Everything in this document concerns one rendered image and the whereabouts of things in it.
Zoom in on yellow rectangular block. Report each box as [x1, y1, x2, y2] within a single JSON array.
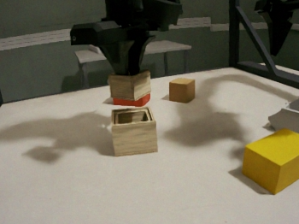
[[242, 128, 299, 195]]

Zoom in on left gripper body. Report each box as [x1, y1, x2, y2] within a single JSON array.
[[254, 0, 299, 21]]

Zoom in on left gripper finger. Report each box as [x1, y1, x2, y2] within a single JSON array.
[[259, 11, 293, 56]]

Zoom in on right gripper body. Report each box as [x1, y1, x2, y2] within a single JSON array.
[[70, 0, 169, 45]]

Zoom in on red cube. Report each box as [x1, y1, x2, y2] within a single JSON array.
[[114, 93, 150, 107]]

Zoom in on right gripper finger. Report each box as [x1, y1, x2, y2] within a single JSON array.
[[94, 40, 135, 75], [128, 35, 157, 76]]

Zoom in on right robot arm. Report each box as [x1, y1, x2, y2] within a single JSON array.
[[126, 0, 183, 26]]

